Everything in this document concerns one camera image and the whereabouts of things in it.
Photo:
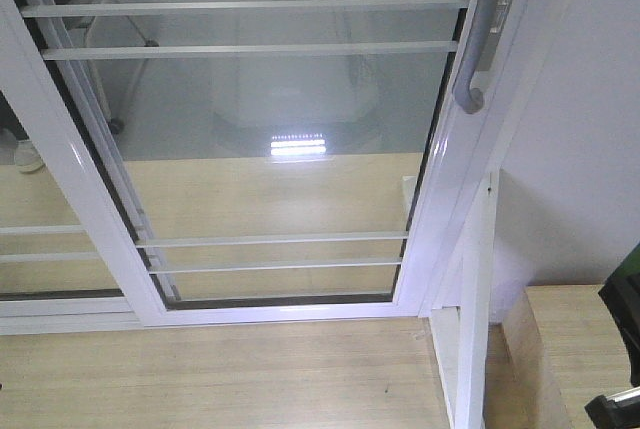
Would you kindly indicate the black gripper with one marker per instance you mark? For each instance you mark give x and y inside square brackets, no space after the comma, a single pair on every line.
[620,294]

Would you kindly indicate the light wooden floor platform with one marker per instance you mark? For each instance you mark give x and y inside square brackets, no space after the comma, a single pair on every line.
[369,373]

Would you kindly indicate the grey metal door handle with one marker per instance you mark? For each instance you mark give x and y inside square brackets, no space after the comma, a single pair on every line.
[471,99]

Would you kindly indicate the light wooden box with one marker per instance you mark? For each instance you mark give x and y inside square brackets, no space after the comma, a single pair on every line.
[565,350]

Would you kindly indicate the white door frame post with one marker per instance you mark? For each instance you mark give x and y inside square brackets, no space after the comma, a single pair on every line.
[449,261]

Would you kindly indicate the white fixed glass door panel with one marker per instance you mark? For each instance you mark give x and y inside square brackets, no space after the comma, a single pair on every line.
[47,115]

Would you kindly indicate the white framed sliding glass door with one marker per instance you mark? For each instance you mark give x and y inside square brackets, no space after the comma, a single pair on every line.
[289,81]

